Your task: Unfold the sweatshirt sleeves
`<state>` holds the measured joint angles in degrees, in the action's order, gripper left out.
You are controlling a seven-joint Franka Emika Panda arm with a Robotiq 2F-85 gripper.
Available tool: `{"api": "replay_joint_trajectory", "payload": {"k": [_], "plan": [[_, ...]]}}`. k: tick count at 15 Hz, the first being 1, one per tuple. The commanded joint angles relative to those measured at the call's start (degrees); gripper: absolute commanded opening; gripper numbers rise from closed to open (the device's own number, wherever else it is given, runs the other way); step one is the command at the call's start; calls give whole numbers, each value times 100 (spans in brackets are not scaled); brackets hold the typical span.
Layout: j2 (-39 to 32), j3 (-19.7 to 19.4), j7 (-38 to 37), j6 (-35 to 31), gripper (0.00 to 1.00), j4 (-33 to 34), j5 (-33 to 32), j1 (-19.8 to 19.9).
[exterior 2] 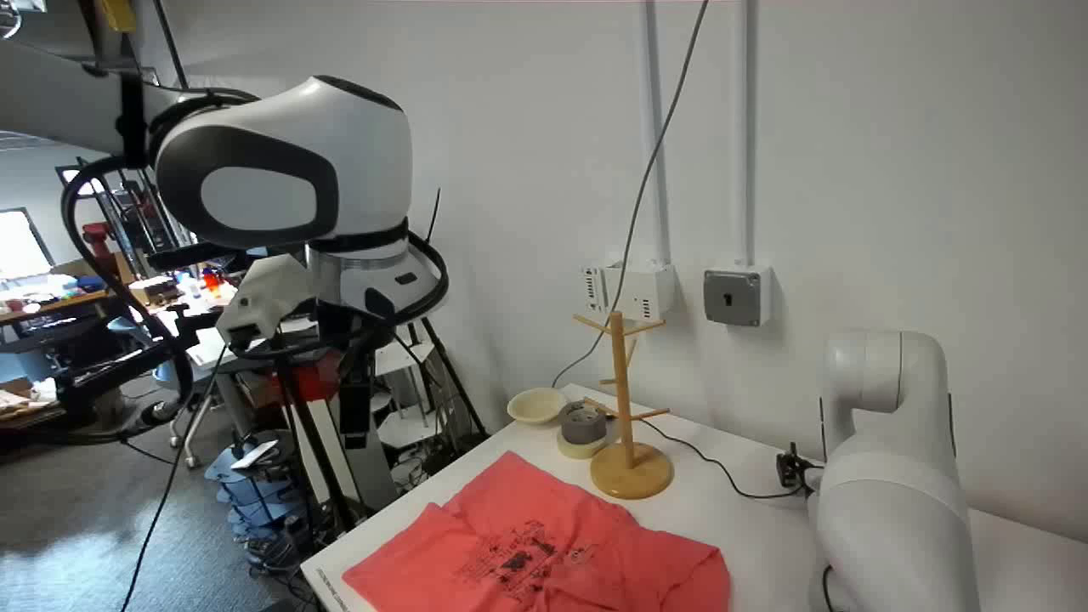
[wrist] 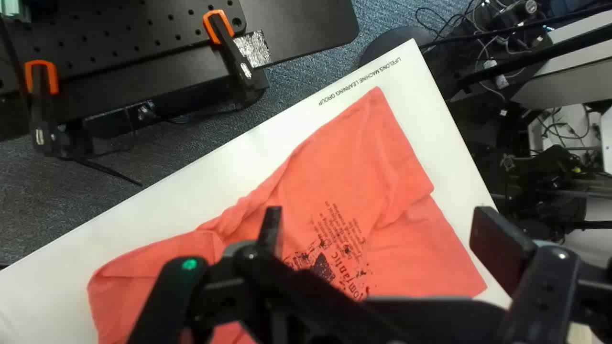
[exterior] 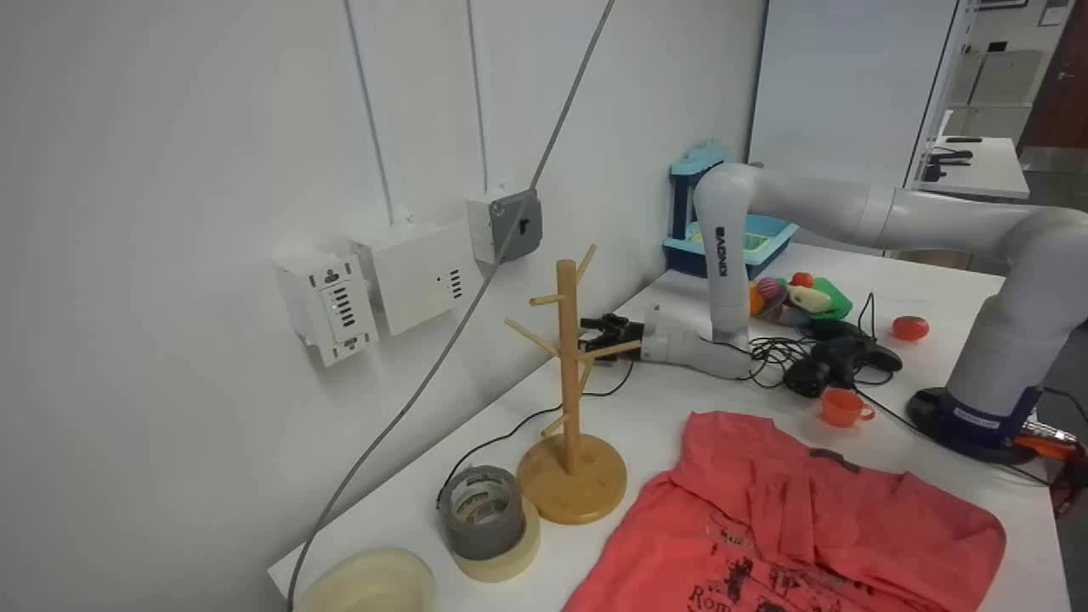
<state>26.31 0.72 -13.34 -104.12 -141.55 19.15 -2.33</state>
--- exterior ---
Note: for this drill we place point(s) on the coral printed sweatshirt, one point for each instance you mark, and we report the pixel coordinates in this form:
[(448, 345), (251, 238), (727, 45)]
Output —
[(793, 532)]

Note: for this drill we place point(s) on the slim white robot arm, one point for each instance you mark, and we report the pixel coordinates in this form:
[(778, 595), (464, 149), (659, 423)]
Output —
[(727, 225)]

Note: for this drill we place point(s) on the blue black arm base clamp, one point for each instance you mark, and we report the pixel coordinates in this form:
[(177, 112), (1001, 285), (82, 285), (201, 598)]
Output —
[(965, 427)]

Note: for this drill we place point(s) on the wooden mug tree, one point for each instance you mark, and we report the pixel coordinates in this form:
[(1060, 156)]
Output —
[(566, 375)]

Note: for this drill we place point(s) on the grey junction box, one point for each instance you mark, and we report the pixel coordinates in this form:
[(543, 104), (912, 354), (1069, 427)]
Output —
[(504, 225)]

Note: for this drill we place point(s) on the blue plastic rack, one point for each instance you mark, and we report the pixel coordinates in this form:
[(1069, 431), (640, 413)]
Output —
[(686, 170)]

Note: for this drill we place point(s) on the orange purple toy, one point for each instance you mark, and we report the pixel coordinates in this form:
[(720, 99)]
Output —
[(765, 295)]

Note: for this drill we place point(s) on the red toy ball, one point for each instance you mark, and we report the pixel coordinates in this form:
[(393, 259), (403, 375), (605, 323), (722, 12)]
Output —
[(802, 279)]

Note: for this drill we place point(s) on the beige tape roll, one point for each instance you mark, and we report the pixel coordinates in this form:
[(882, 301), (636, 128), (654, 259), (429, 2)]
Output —
[(513, 564)]

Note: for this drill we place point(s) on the green toy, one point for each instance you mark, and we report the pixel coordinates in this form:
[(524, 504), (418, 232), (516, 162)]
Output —
[(833, 301)]

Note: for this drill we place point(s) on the orange cup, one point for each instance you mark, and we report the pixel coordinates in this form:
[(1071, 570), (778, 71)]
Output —
[(841, 410)]

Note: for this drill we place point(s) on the cream plastic bowl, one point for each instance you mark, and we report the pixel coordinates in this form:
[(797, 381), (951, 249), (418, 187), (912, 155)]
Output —
[(361, 580)]

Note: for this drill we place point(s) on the small red round object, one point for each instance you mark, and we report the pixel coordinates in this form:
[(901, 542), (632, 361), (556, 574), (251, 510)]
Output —
[(909, 328)]

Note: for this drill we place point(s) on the white partition board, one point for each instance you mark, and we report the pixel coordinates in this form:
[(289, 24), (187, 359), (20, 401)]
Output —
[(850, 79)]

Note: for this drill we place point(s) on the white background desk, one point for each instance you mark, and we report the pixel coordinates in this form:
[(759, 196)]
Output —
[(988, 170)]

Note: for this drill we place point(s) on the orange tool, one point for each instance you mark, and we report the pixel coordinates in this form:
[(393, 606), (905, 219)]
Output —
[(1049, 444)]

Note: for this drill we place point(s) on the brown wooden door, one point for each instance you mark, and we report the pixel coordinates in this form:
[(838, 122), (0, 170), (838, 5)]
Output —
[(1066, 79)]

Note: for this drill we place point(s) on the plain white wall box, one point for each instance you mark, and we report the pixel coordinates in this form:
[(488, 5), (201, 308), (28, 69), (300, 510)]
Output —
[(413, 276)]

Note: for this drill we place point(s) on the white wall socket black markings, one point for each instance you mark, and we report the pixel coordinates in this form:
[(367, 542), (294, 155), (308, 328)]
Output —
[(329, 308)]

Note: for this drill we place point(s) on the white wall conduit pipe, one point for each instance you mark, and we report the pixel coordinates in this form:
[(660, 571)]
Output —
[(478, 97), (369, 107)]

